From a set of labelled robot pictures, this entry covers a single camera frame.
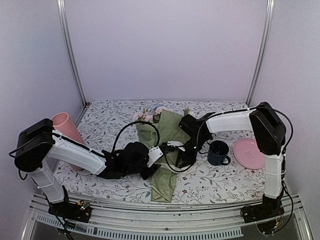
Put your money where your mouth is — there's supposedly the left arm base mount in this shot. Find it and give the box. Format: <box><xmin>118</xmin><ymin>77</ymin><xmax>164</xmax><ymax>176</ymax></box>
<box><xmin>48</xmin><ymin>197</ymin><xmax>92</xmax><ymax>223</ymax></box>

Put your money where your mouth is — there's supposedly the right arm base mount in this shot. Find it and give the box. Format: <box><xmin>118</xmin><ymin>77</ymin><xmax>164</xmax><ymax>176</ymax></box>
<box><xmin>240</xmin><ymin>196</ymin><xmax>285</xmax><ymax>235</ymax></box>

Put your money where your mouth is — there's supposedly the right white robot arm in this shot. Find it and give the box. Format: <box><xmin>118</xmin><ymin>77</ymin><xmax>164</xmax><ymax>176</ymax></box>
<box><xmin>178</xmin><ymin>102</ymin><xmax>289</xmax><ymax>218</ymax></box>

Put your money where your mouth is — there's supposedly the left aluminium frame post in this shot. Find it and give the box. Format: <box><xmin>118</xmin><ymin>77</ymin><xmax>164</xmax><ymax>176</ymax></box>
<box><xmin>56</xmin><ymin>0</ymin><xmax>87</xmax><ymax>107</ymax></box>

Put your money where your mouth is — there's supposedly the green paper bouquet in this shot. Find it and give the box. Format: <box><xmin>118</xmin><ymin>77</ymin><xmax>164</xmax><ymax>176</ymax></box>
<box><xmin>134</xmin><ymin>106</ymin><xmax>192</xmax><ymax>203</ymax></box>

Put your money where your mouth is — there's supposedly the pink plate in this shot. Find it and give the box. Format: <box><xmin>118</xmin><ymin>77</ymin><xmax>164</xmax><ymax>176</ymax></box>
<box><xmin>233</xmin><ymin>138</ymin><xmax>265</xmax><ymax>170</ymax></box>

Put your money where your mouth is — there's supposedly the right aluminium frame post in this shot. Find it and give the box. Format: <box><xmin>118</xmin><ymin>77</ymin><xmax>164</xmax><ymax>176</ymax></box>
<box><xmin>246</xmin><ymin>0</ymin><xmax>275</xmax><ymax>106</ymax></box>

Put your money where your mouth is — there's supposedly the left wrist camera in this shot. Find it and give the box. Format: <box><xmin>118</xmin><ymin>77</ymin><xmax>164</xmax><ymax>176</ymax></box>
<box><xmin>147</xmin><ymin>146</ymin><xmax>164</xmax><ymax>168</ymax></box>

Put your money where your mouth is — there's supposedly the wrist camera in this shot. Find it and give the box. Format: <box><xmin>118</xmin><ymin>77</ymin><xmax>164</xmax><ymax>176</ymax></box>
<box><xmin>160</xmin><ymin>141</ymin><xmax>186</xmax><ymax>153</ymax></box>
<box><xmin>147</xmin><ymin>146</ymin><xmax>164</xmax><ymax>168</ymax></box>

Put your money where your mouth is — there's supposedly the pink cylindrical vase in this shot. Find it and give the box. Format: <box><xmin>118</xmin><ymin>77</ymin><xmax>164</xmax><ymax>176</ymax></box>
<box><xmin>51</xmin><ymin>112</ymin><xmax>85</xmax><ymax>148</ymax></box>

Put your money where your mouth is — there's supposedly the aluminium front rail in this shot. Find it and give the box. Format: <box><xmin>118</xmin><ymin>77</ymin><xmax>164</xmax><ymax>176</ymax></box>
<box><xmin>23</xmin><ymin>192</ymin><xmax>311</xmax><ymax>240</ymax></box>

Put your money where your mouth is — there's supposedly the aluminium frame post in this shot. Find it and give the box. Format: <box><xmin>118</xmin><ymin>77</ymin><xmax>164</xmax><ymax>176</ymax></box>
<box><xmin>56</xmin><ymin>0</ymin><xmax>87</xmax><ymax>107</ymax></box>
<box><xmin>246</xmin><ymin>0</ymin><xmax>275</xmax><ymax>106</ymax></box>

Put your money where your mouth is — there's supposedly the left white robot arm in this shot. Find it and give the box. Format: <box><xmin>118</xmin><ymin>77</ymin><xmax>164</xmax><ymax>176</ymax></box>
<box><xmin>8</xmin><ymin>118</ymin><xmax>164</xmax><ymax>217</ymax></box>

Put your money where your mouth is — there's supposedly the dark blue mug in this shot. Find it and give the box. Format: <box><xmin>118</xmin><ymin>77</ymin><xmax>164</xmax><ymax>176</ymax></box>
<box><xmin>207</xmin><ymin>140</ymin><xmax>231</xmax><ymax>166</ymax></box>

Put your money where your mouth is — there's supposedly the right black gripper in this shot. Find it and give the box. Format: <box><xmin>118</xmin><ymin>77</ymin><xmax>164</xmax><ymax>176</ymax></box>
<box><xmin>175</xmin><ymin>134</ymin><xmax>209</xmax><ymax>170</ymax></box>

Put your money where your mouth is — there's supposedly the cream printed ribbon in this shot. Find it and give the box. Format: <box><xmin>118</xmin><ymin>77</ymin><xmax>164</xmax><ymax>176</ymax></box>
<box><xmin>172</xmin><ymin>163</ymin><xmax>198</xmax><ymax>174</ymax></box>

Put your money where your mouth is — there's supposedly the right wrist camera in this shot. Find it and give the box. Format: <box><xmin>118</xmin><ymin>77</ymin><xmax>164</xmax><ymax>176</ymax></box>
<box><xmin>160</xmin><ymin>141</ymin><xmax>186</xmax><ymax>153</ymax></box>

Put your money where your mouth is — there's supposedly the floral patterned table mat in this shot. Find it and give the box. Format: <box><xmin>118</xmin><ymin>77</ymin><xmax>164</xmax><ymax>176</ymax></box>
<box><xmin>54</xmin><ymin>100</ymin><xmax>265</xmax><ymax>205</ymax></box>

